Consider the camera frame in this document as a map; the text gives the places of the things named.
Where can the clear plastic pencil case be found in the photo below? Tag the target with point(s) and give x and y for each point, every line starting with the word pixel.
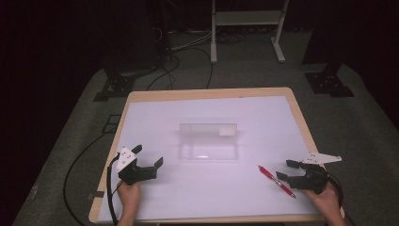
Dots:
pixel 207 141

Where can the black stand base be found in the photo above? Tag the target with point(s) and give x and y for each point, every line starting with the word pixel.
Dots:
pixel 117 86
pixel 327 83

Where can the white metal stand frame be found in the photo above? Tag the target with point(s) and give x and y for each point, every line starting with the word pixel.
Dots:
pixel 247 17

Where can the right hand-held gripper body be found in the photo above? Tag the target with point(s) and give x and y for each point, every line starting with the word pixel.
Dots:
pixel 313 179

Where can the wooden table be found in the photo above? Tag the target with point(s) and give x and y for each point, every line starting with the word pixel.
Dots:
pixel 204 93

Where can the red pen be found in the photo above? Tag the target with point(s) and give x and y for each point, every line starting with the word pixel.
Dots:
pixel 276 181

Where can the white table mat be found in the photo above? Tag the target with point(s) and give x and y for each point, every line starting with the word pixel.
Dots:
pixel 207 191

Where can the person's left hand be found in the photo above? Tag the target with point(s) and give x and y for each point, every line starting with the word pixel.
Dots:
pixel 129 197

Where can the person's right hand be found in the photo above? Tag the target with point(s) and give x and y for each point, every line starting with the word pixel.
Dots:
pixel 327 201

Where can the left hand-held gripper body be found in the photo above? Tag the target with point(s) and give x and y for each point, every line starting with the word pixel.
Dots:
pixel 131 174

